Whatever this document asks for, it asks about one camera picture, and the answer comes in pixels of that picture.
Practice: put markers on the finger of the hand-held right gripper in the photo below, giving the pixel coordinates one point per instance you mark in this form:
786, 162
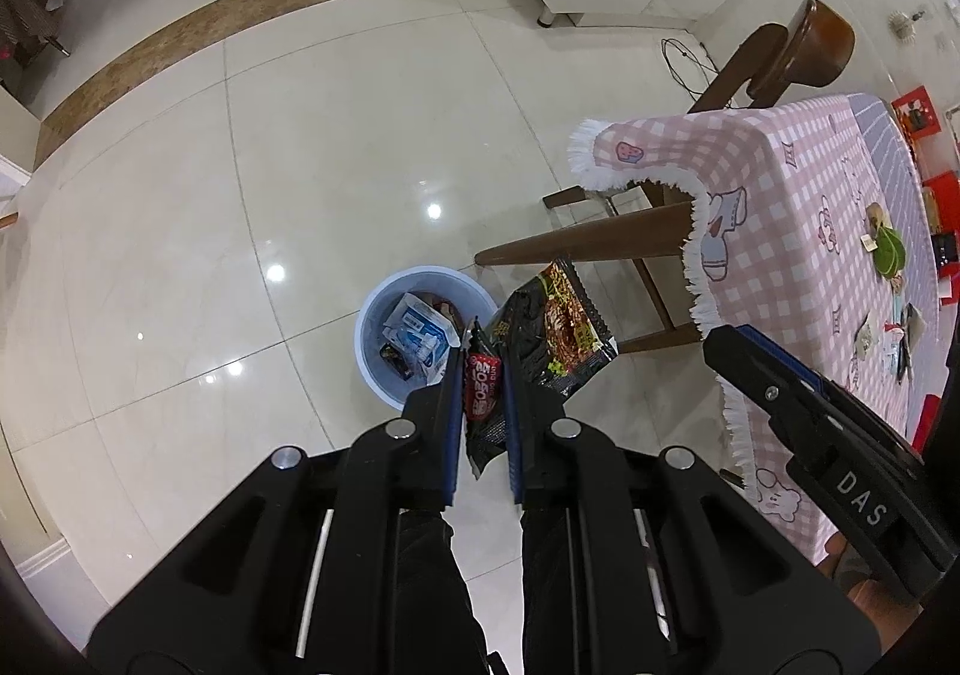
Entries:
862, 416
765, 382

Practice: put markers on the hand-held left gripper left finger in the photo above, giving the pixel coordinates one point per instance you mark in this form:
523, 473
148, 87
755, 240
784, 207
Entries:
450, 420

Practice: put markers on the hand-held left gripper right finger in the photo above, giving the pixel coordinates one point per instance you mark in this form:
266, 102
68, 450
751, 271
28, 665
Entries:
514, 435

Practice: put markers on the blue black wrapper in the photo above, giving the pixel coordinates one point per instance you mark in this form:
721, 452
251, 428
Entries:
904, 345

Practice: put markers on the pale snack wrapper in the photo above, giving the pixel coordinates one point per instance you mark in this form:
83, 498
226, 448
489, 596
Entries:
868, 334

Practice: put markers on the blue white packet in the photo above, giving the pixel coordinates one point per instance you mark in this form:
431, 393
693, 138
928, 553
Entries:
420, 334

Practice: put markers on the blue plastic bucket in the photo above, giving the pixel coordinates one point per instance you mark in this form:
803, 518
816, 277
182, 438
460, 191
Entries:
373, 360

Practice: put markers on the black noodle packet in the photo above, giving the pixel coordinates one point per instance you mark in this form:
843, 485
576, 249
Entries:
555, 330

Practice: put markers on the green red snack packet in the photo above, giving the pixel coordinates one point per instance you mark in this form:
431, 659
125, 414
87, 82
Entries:
890, 251

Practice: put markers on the small brown wrapper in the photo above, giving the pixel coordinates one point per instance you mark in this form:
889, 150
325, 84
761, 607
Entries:
877, 216

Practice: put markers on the person's right forearm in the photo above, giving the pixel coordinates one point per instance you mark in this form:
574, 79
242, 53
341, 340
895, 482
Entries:
877, 600

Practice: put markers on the pink checked tablecloth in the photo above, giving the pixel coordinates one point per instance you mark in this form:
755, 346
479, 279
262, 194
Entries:
787, 210

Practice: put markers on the red gift box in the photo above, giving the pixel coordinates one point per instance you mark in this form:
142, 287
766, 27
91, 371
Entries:
943, 199

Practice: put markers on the purple grid tablecloth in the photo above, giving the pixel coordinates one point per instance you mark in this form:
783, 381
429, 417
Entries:
889, 157

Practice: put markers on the red box on table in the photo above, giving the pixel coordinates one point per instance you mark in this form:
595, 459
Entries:
916, 112

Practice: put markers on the brown wooden chair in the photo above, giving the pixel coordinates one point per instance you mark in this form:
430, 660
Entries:
810, 37

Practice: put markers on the hanging wall brush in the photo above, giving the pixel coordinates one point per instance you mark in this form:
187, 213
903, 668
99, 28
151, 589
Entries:
904, 26

